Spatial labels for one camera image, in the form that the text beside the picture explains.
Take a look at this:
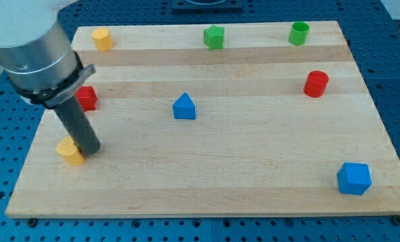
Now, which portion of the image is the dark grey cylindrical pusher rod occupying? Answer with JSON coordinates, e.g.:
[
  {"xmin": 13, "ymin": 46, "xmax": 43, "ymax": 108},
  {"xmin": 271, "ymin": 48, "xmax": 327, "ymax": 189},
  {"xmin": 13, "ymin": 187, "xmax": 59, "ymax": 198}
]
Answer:
[{"xmin": 54, "ymin": 96, "xmax": 101, "ymax": 156}]

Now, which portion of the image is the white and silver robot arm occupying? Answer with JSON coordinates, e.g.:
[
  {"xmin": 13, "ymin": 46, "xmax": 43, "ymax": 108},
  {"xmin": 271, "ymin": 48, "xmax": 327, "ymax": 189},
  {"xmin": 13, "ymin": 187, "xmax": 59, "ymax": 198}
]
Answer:
[{"xmin": 0, "ymin": 0, "xmax": 100, "ymax": 155}]

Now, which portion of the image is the yellow heart block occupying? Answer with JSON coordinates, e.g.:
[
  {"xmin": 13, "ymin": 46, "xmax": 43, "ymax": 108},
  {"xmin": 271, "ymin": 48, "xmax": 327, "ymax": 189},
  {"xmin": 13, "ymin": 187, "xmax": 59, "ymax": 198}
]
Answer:
[{"xmin": 56, "ymin": 136, "xmax": 84, "ymax": 166}]

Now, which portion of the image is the yellow hexagon block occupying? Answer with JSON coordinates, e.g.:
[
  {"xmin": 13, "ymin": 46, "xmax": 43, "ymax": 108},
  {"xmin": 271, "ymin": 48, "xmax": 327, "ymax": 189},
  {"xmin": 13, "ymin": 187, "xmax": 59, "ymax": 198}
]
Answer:
[{"xmin": 92, "ymin": 28, "xmax": 114, "ymax": 51}]

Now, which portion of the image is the red star block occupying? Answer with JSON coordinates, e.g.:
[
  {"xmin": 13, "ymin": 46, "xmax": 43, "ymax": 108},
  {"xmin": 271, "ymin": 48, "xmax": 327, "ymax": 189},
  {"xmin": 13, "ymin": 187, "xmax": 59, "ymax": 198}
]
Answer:
[{"xmin": 75, "ymin": 86, "xmax": 98, "ymax": 112}]

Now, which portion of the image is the blue triangle block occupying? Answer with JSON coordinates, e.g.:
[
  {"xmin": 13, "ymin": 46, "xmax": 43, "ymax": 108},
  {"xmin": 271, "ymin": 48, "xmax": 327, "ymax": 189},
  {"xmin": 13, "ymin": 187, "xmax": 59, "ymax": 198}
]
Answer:
[{"xmin": 172, "ymin": 92, "xmax": 196, "ymax": 120}]

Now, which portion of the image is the green star block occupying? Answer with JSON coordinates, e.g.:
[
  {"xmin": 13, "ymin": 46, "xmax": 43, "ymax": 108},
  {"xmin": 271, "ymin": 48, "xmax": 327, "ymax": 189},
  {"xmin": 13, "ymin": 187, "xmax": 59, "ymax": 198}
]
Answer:
[{"xmin": 203, "ymin": 25, "xmax": 225, "ymax": 50}]

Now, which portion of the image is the wooden board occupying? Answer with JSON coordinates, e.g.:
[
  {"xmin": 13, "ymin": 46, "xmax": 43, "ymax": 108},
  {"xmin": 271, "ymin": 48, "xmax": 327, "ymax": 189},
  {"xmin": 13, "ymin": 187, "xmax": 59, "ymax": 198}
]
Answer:
[{"xmin": 6, "ymin": 21, "xmax": 400, "ymax": 218}]

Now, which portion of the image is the green cylinder block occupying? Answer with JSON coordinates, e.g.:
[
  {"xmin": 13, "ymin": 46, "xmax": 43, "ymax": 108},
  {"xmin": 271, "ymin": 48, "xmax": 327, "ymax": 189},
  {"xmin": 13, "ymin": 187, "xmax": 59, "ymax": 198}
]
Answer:
[{"xmin": 288, "ymin": 22, "xmax": 310, "ymax": 46}]

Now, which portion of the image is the red cylinder block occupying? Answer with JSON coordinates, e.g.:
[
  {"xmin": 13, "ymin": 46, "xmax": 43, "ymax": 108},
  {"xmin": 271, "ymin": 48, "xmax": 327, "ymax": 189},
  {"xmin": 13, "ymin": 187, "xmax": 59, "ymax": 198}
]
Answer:
[{"xmin": 303, "ymin": 70, "xmax": 329, "ymax": 98}]

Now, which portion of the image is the blue cube block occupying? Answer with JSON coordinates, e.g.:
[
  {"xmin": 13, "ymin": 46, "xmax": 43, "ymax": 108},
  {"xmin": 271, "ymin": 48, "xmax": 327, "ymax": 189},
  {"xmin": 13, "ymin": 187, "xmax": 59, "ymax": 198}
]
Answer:
[{"xmin": 337, "ymin": 162, "xmax": 372, "ymax": 196}]

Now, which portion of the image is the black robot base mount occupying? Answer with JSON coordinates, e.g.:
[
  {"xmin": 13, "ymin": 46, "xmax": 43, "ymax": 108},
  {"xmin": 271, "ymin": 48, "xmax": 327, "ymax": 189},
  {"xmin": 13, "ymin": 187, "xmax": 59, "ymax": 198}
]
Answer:
[{"xmin": 170, "ymin": 0, "xmax": 243, "ymax": 12}]

